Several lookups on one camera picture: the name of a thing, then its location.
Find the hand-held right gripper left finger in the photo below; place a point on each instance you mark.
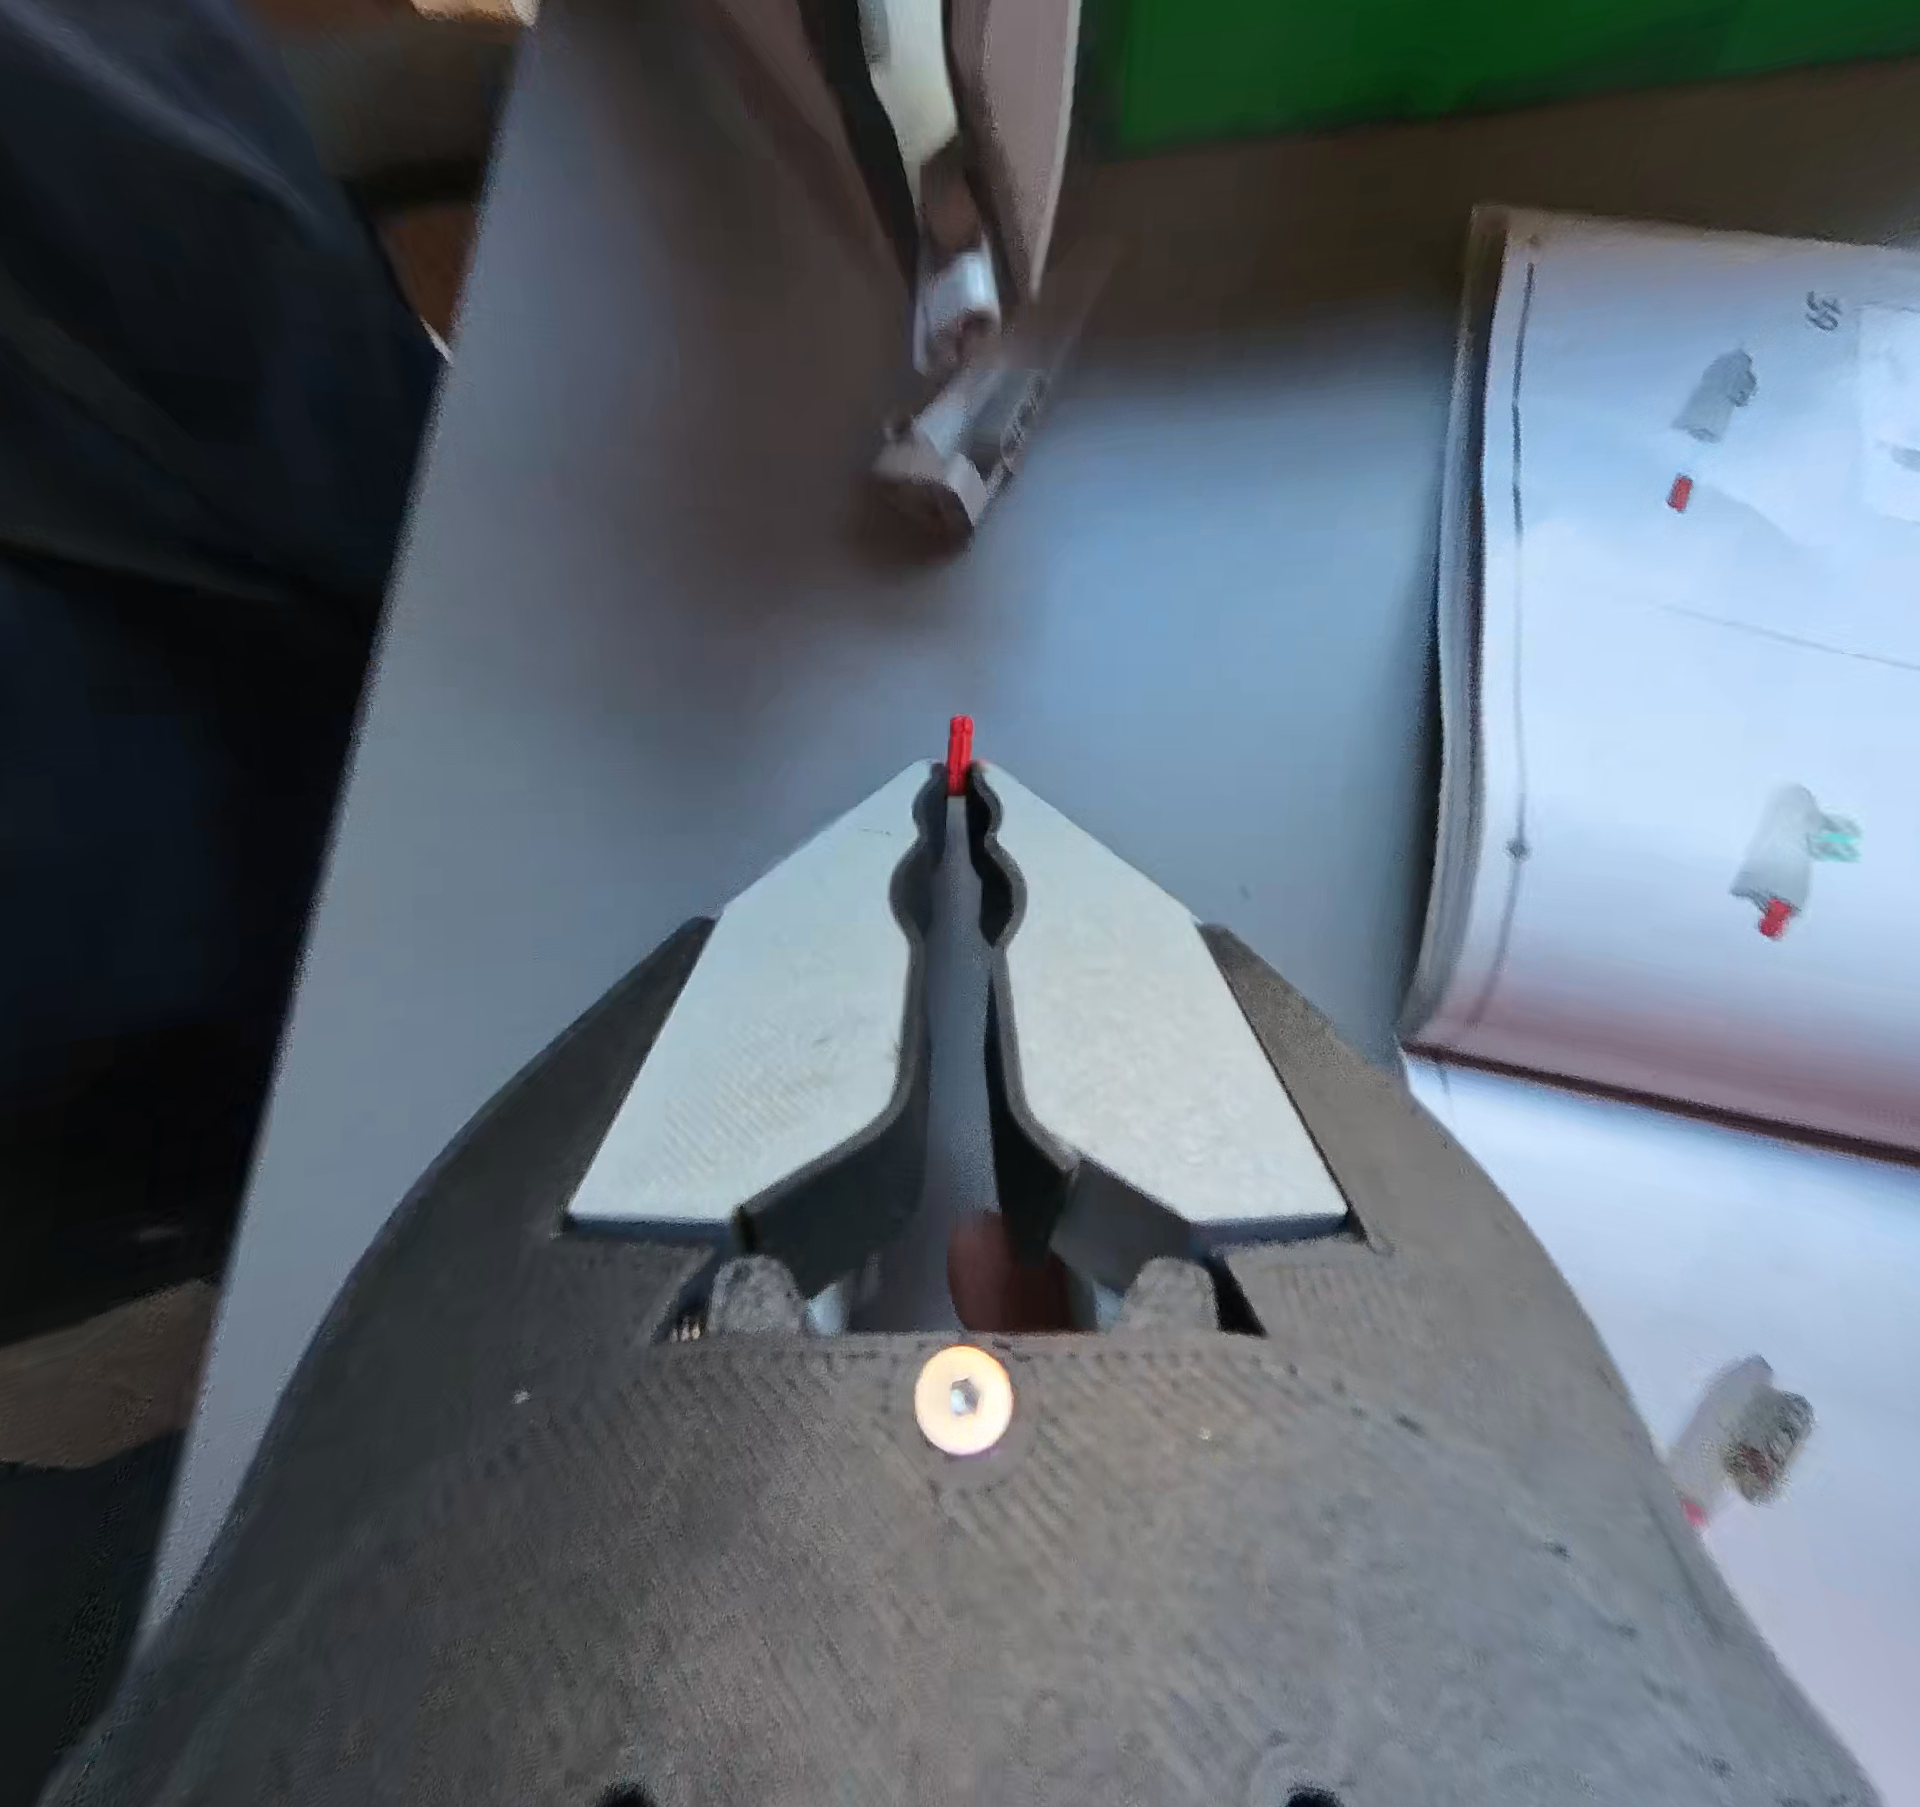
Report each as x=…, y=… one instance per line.
x=779, y=1027

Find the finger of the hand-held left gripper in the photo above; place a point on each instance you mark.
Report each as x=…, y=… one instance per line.
x=885, y=20
x=1036, y=67

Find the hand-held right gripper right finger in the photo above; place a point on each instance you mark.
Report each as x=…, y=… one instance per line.
x=1154, y=1042

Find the red lego pin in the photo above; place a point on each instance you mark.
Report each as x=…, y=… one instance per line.
x=960, y=750

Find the grey lego piece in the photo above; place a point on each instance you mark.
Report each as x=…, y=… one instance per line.
x=960, y=449

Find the white instruction booklet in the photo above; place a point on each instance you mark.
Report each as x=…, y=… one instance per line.
x=1682, y=727

